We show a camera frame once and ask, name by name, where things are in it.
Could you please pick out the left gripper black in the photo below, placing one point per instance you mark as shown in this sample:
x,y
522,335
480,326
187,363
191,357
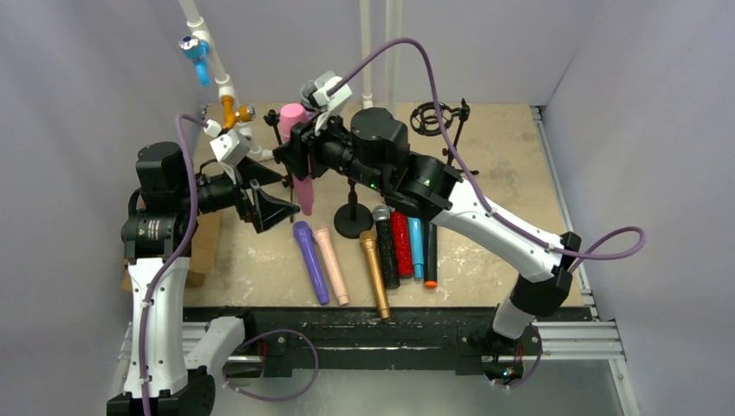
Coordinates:
x,y
249,198

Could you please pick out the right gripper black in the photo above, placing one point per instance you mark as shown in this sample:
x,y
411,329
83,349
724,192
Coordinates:
x,y
309,151

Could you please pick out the hot pink microphone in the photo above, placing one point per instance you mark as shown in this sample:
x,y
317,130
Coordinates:
x,y
294,119

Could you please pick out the black tripod mic stand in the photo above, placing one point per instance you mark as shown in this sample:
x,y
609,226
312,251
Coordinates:
x,y
425,120
272,119

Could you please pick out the purple microphone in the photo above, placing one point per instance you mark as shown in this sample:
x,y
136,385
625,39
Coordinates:
x,y
304,237

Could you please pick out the brown cardboard box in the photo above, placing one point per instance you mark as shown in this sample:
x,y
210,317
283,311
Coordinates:
x,y
201,252

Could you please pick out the black round-base mic stand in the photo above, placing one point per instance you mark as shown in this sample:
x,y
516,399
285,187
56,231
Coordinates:
x,y
351,219

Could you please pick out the black glitter microphone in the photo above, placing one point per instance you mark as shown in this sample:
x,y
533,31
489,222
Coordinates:
x,y
383,228

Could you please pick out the gold microphone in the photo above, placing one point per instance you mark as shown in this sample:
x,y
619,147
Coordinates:
x,y
368,244

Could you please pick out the red glitter microphone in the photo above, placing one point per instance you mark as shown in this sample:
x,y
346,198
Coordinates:
x,y
402,245

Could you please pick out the light blue microphone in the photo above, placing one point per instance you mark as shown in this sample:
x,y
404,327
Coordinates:
x,y
415,232

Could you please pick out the black microphone orange end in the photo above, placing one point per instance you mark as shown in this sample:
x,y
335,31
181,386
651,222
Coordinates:
x,y
431,255

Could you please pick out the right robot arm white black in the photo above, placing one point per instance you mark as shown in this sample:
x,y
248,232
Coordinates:
x,y
434,192

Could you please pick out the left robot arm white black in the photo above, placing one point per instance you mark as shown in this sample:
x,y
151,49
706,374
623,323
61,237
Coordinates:
x,y
163,378

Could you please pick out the orange toy microphone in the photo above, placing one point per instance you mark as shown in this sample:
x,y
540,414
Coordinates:
x,y
233,114

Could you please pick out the blue toy microphone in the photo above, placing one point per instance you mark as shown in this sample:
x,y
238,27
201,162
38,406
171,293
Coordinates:
x,y
196,51

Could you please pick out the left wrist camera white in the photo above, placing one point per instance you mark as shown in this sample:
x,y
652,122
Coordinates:
x,y
229,150

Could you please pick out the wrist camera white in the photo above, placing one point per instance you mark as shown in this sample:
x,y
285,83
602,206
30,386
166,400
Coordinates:
x,y
229,150
325,97

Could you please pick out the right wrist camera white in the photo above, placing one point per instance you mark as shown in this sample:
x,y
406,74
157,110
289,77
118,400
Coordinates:
x,y
325,97

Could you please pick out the black table edge rail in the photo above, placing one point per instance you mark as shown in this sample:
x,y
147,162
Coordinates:
x,y
455,339

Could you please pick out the white PVC pipe frame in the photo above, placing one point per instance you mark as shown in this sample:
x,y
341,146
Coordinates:
x,y
263,51

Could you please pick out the aluminium frame rail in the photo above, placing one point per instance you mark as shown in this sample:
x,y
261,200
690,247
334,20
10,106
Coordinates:
x,y
557,339

